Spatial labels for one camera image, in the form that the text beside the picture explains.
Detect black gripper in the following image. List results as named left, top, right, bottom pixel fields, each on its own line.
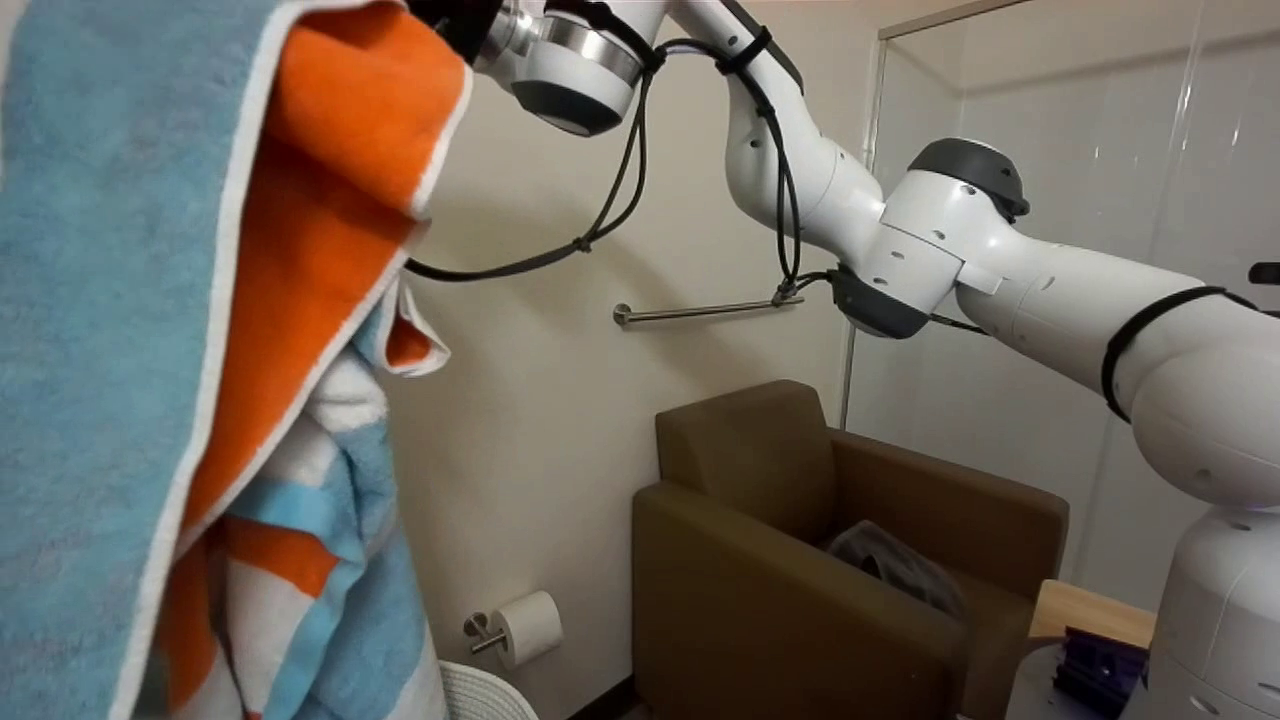
left=404, top=0, right=509, bottom=65

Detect chrome towel bar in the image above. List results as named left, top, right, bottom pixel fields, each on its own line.
left=606, top=283, right=810, bottom=332

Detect purple object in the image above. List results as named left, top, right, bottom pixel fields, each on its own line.
left=1053, top=628, right=1153, bottom=717

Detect chrome toilet paper holder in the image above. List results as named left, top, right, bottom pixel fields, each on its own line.
left=458, top=607, right=515, bottom=659

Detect white toilet paper roll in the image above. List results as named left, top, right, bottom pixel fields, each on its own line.
left=492, top=587, right=568, bottom=671

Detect light wooden side table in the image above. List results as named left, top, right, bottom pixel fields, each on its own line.
left=1024, top=576, right=1159, bottom=657

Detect glass shower enclosure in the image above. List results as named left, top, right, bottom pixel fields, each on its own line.
left=835, top=0, right=1280, bottom=616

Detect white woven basket brown handles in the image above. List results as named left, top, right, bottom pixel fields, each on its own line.
left=435, top=659, right=544, bottom=720

